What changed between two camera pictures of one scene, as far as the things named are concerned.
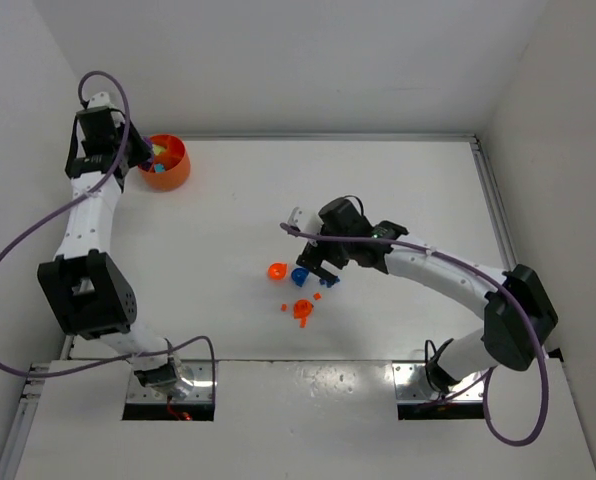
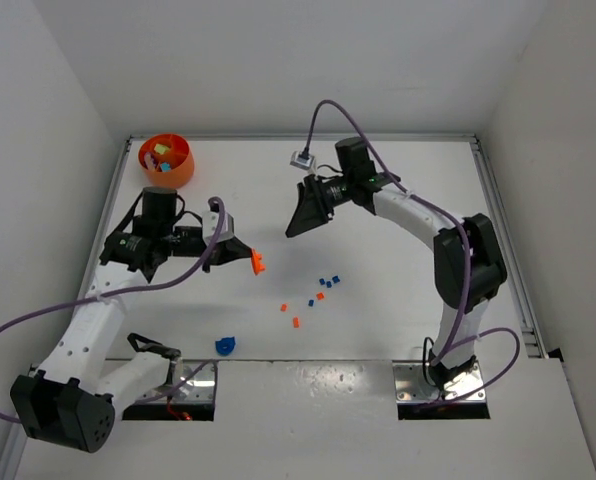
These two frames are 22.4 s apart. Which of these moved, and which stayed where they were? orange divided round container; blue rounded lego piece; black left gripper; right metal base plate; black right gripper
Moved: black right gripper; black left gripper; blue rounded lego piece
Stayed: right metal base plate; orange divided round container
